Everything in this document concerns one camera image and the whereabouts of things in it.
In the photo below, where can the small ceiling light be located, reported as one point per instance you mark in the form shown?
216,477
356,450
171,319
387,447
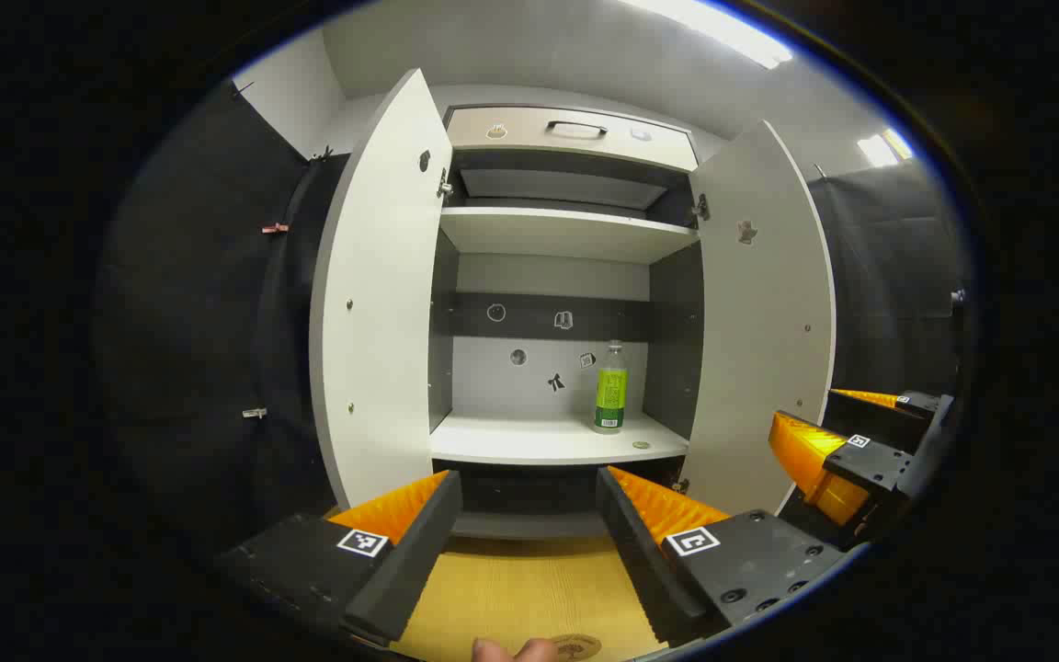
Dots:
879,150

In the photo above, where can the black backdrop cloth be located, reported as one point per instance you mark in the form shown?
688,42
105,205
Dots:
888,294
199,322

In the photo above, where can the beige cabinet drawer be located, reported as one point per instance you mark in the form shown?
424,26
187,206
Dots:
529,136

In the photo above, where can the black clip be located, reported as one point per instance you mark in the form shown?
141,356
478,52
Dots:
323,154
241,88

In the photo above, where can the white cabinet door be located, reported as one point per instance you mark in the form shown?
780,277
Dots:
759,349
382,303

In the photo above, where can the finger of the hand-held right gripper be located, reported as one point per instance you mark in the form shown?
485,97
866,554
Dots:
870,464
879,418

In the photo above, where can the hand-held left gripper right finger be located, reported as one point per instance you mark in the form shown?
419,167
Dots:
640,561

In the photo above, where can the clear bottle with green label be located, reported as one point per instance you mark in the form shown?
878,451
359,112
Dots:
609,395

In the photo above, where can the round wooden coaster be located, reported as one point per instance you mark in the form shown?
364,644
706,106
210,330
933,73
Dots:
577,648

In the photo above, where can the long ceiling light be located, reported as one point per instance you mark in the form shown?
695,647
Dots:
723,28

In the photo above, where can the white and grey cabinet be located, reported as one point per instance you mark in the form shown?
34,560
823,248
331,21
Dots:
548,441

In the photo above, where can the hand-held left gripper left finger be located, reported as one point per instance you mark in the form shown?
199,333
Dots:
410,561

